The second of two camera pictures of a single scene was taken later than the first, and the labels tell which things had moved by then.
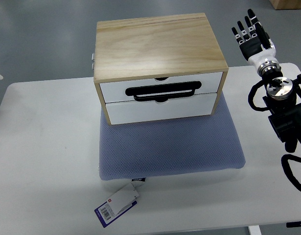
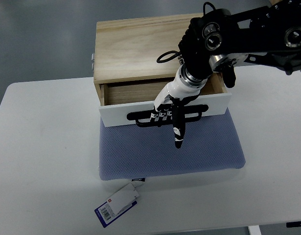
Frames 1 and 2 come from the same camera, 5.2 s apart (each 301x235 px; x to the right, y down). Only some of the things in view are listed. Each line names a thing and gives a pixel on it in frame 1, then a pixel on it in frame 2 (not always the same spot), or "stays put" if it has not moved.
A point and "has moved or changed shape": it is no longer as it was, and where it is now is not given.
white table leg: x=255 y=230 stays put
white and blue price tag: x=123 y=200 stays put
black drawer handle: x=142 y=90 → x=136 y=114
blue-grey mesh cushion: x=169 y=147 stays put
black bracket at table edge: x=296 y=224 stays put
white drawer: x=114 y=91 has moved or changed shape
